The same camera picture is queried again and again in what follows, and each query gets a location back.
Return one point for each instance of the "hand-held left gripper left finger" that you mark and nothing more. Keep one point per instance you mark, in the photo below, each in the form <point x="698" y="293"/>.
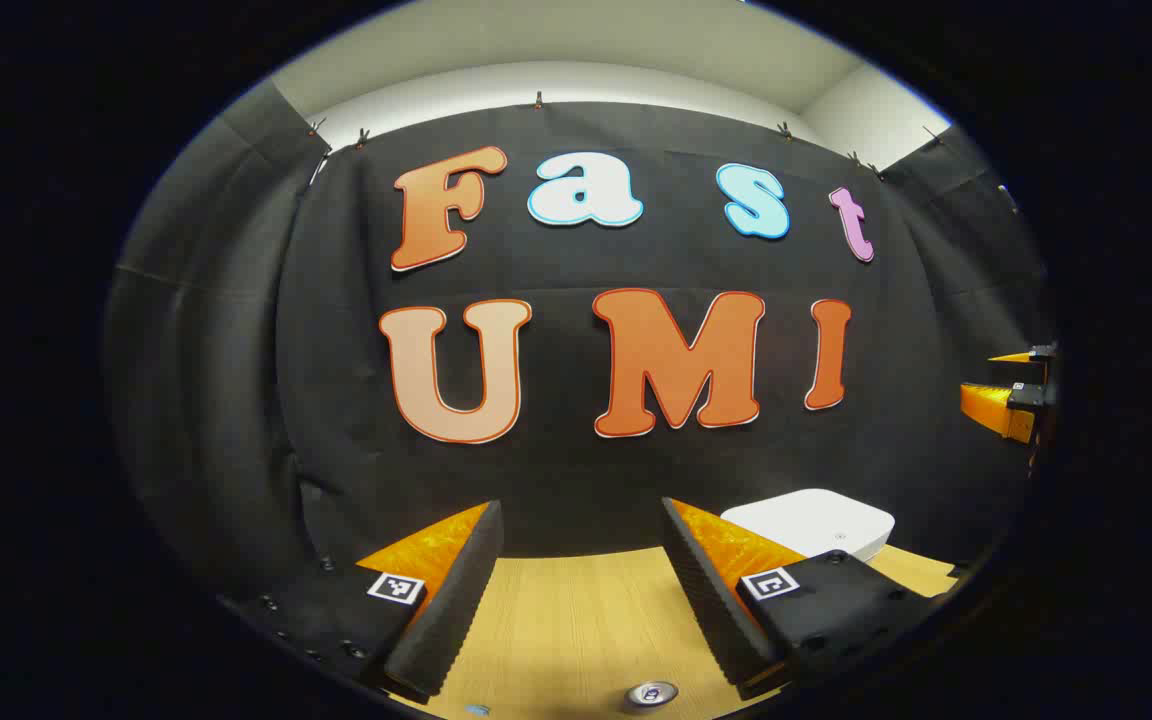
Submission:
<point x="451" y="610"/>

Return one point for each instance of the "blue pop can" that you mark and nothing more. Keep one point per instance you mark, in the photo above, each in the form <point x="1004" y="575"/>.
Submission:
<point x="651" y="694"/>

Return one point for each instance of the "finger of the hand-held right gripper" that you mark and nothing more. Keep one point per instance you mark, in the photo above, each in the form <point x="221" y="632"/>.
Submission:
<point x="996" y="408"/>
<point x="1036" y="354"/>

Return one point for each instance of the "black backdrop cloth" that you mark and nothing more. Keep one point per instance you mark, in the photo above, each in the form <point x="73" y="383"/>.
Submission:
<point x="556" y="470"/>

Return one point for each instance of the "white garbage bin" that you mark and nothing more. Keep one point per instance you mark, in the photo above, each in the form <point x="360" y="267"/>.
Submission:
<point x="811" y="522"/>

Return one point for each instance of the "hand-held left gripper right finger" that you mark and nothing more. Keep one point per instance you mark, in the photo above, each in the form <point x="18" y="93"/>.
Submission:
<point x="711" y="600"/>

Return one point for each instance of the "wooden desktop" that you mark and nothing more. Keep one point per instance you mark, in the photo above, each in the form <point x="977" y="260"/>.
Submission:
<point x="576" y="620"/>

